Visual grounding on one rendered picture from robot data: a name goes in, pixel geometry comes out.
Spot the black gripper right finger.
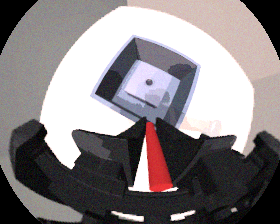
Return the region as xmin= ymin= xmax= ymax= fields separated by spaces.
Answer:
xmin=156 ymin=117 xmax=237 ymax=189

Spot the red peg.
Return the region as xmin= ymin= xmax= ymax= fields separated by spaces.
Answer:
xmin=145 ymin=121 xmax=173 ymax=192

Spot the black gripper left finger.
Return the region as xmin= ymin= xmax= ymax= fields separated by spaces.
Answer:
xmin=71 ymin=117 xmax=147 ymax=188

